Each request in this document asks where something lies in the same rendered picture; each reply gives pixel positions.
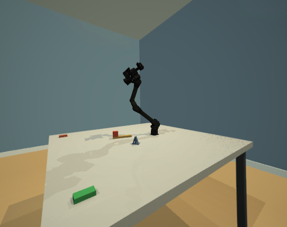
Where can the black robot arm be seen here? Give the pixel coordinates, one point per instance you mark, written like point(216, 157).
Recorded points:
point(136, 80)

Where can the green rectangular bar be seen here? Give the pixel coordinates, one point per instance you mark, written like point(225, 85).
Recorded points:
point(81, 195)

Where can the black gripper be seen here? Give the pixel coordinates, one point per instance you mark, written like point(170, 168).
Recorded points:
point(133, 71)

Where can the yellow bar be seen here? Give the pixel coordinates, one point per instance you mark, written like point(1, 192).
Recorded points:
point(116, 136)

